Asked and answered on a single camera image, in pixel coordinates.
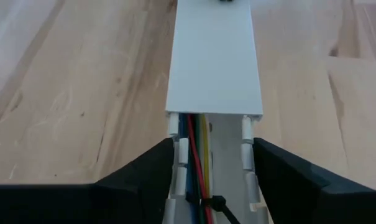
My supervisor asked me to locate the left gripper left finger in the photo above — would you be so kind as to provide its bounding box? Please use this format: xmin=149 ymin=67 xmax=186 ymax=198
xmin=0 ymin=138 xmax=175 ymax=224

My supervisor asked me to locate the black zip tie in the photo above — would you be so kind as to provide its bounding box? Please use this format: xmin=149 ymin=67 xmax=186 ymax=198
xmin=185 ymin=192 xmax=242 ymax=224

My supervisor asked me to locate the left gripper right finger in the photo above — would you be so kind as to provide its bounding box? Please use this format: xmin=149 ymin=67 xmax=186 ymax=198
xmin=252 ymin=138 xmax=376 ymax=224

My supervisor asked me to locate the white slotted cable duct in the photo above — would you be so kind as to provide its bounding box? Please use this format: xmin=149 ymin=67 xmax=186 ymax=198
xmin=162 ymin=111 xmax=271 ymax=224

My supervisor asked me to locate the bundle of coloured wires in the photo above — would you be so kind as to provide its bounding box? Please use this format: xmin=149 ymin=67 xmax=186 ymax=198
xmin=193 ymin=114 xmax=207 ymax=224

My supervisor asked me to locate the blue wire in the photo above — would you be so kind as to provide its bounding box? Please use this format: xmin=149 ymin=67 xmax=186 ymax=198
xmin=178 ymin=113 xmax=198 ymax=224

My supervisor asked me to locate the white duct cover strip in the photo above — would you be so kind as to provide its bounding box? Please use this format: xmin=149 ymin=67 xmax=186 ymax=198
xmin=164 ymin=0 xmax=264 ymax=116

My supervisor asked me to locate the yellow wire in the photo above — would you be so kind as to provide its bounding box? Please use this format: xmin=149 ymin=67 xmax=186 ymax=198
xmin=201 ymin=114 xmax=211 ymax=198

